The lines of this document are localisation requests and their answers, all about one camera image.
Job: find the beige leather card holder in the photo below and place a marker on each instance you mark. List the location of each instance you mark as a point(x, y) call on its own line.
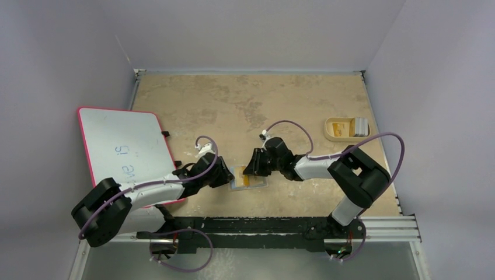
point(255, 182)

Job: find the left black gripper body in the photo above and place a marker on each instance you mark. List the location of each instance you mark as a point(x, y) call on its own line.
point(209, 181)

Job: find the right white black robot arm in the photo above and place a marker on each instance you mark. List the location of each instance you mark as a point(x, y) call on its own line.
point(359, 176)

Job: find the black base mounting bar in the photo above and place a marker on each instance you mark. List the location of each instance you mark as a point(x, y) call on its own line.
point(315, 234)

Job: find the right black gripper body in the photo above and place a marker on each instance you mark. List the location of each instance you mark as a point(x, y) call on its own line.
point(258, 161)

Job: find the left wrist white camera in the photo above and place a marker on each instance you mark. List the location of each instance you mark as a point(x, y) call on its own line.
point(204, 149)

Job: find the white pink-framed whiteboard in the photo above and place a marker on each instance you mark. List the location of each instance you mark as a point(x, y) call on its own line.
point(125, 145)

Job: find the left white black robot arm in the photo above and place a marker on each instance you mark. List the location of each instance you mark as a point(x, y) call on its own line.
point(102, 213)

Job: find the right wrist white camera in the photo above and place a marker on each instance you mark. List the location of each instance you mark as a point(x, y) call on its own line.
point(264, 136)

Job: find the wrist white camera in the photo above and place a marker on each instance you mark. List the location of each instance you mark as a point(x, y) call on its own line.
point(264, 136)
point(204, 149)

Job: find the cream oval tray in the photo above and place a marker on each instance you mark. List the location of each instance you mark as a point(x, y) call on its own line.
point(328, 131)

